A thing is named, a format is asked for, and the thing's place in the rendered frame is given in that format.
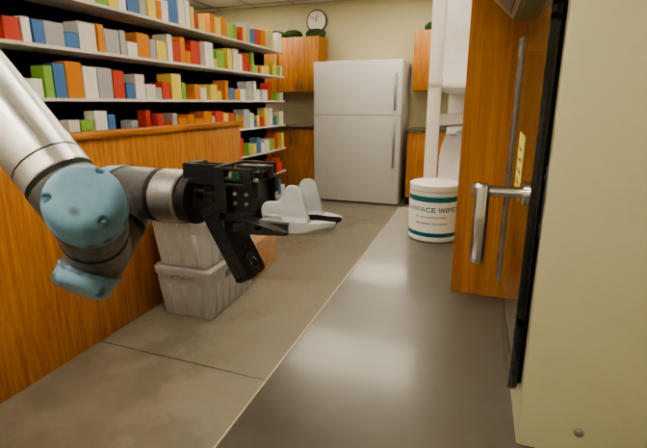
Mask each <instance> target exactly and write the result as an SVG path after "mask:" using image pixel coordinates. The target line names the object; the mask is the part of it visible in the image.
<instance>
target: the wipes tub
mask: <svg viewBox="0 0 647 448"><path fill-rule="evenodd" d="M457 190H458V181H456V180H452V179H446V178H430V177H429V178H416V179H413V180H411V181H410V191H409V212H408V235H409V236H410V237H411V238H413V239H415V240H419V241H423V242H429V243H447V242H450V241H453V240H454V228H455V215H456V203H457Z"/></svg>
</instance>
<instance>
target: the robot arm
mask: <svg viewBox="0 0 647 448"><path fill-rule="evenodd" d="M182 164H183V170H176V169H160V168H147V167H137V166H133V165H122V166H107V167H104V168H101V169H100V168H98V167H97V166H96V165H95V164H94V163H93V162H92V161H91V159H90V158H89V157H88V156H87V154H86V153H85V152H84V151H83V149H82V148H81V147H80V146H78V144H77V143H76V142H75V141H74V139H73V138H72V137H71V136H70V135H69V133H68V132H67V131H66V130H65V128H64V127H63V126H62V124H61V123H60V122H59V121H58V120H57V118H56V117H55V116H54V115H53V113H52V112H51V111H50V110H49V108H48V107H47V106H46V105H45V104H44V102H43V101H42V100H41V99H40V97H39V96H38V95H37V93H36V92H35V91H34V90H33V89H32V87H31V86H30V85H29V84H28V82H27V81H26V80H25V79H24V77H23V76H22V75H21V74H20V73H19V71H18V70H17V69H16V68H15V66H14V65H13V64H12V63H11V61H10V60H9V59H8V58H7V56H6V55H5V54H4V53H3V51H2V50H1V49H0V166H1V168H2V169H3V170H4V172H5V173H6V174H7V175H8V177H9V178H10V179H11V180H12V182H13V183H14V184H15V186H16V187H17V188H18V189H19V191H20V192H21V193H22V194H23V196H24V197H25V198H26V199H27V200H28V202H29V203H30V204H31V206H32V207H33V208H34V210H35V211H36V212H37V213H38V215H39V216H40V217H41V219H42V220H43V221H44V223H45V224H46V225H47V227H48V228H49V229H50V231H51V232H52V233H53V234H54V236H55V237H56V239H57V241H58V243H59V245H60V247H61V249H62V251H63V253H64V254H63V256H62V257H60V258H59V259H58V264H57V266H56V268H55V270H54V271H53V273H52V276H51V278H52V281H53V282H54V283H55V284H56V285H58V286H59V287H61V288H63V289H64V290H66V291H68V292H70V293H73V294H75V295H78V296H81V297H84V298H87V299H91V300H96V301H103V300H106V299H108V298H109V297H110V296H111V295H112V293H113V291H114V290H115V288H116V286H117V284H118V283H119V282H120V281H121V280H122V275H123V273H124V271H125V269H126V267H127V265H128V263H129V262H130V260H131V258H132V256H133V254H134V252H135V250H136V248H137V246H138V245H139V243H140V241H141V239H142V237H143V235H144V233H145V231H146V229H147V227H148V225H149V223H150V221H159V222H167V223H175V224H201V223H203V222H205V223H206V224H207V226H208V228H209V230H210V232H211V234H212V236H213V238H214V240H215V242H216V244H217V246H218V247H219V249H220V252H221V254H222V256H223V258H224V260H225V262H226V264H227V266H228V268H229V270H230V271H231V273H232V275H233V277H234V278H235V280H236V282H237V283H243V282H246V281H248V280H250V279H253V278H254V277H256V276H257V275H258V274H260V273H261V272H262V271H263V270H264V269H265V264H264V262H263V260H262V258H261V256H260V254H259V252H258V250H257V249H256V247H255V245H254V243H253V241H252V239H251V237H250V235H249V234H252V235H267V236H287V235H308V234H321V233H324V232H326V231H328V230H330V229H332V228H334V227H335V226H336V224H337V223H340V222H341V221H342V216H339V215H336V214H332V213H328V212H324V209H323V206H322V202H321V198H320V194H319V190H318V186H317V183H316V182H315V181H314V180H313V179H311V178H304V179H302V180H301V181H300V183H299V185H298V186H296V185H289V186H287V187H286V188H285V190H284V193H283V195H281V196H279V197H278V199H277V201H275V192H277V191H279V183H278V176H276V162H266V161H249V160H241V161H237V162H230V163H215V162H207V160H194V161H192V162H185V163H182ZM236 164H238V165H236ZM264 164H266V165H264ZM235 165H236V168H235Z"/></svg>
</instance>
